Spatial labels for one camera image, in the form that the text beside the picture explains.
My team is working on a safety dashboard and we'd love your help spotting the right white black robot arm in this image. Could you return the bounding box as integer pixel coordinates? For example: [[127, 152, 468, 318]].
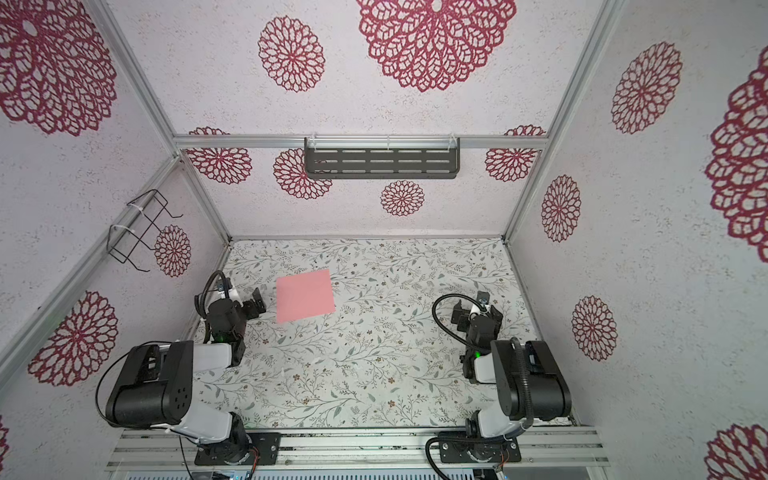
[[448, 291, 572, 439]]

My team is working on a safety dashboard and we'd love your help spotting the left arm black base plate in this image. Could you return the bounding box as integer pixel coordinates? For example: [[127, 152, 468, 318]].
[[194, 432, 282, 467]]

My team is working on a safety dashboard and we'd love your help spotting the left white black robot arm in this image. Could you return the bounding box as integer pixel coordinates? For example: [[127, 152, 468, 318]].
[[103, 288, 266, 465]]

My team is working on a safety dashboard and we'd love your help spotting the aluminium front rail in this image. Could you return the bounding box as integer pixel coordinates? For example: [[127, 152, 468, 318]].
[[105, 425, 611, 473]]

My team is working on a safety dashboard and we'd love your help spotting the dark grey slotted wall shelf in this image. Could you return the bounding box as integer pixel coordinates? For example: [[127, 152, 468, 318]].
[[303, 137, 461, 180]]

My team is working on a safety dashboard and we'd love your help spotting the black wire wall rack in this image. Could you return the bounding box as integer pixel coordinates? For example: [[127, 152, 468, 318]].
[[105, 189, 183, 273]]

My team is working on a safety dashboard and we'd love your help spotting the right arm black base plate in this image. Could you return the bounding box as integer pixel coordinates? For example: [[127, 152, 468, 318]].
[[438, 432, 522, 464]]

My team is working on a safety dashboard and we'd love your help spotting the pink square paper sheet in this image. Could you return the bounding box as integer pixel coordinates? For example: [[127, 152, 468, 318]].
[[276, 269, 336, 324]]

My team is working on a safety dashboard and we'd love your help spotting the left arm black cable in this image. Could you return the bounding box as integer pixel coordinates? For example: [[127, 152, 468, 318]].
[[199, 269, 233, 319]]

